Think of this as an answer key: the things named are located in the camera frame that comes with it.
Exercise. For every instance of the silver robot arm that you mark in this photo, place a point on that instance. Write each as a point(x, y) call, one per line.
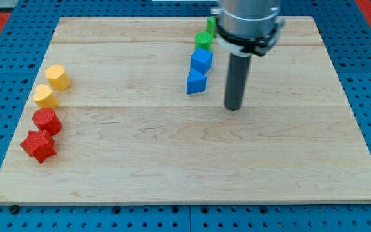
point(248, 27)

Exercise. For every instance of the red star block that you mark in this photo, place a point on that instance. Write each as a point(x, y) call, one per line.
point(39, 144)

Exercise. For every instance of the yellow heart block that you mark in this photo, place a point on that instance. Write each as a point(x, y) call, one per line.
point(44, 97)

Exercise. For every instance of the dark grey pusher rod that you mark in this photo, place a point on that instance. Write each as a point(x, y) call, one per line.
point(236, 80)

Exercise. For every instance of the green cylinder block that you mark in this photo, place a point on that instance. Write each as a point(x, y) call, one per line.
point(203, 40)

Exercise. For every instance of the light wooden board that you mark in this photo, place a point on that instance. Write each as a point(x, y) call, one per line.
point(131, 135)

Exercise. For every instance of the green star block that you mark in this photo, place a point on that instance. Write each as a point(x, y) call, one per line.
point(211, 26)

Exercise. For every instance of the yellow hexagon block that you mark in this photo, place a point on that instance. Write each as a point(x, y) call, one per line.
point(57, 77)

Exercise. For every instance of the red cylinder block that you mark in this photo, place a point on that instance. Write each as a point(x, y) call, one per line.
point(46, 119)

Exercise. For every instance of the blue triangle block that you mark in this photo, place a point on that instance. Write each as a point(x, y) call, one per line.
point(196, 82)

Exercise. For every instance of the blue cube block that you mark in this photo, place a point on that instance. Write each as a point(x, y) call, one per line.
point(201, 60)

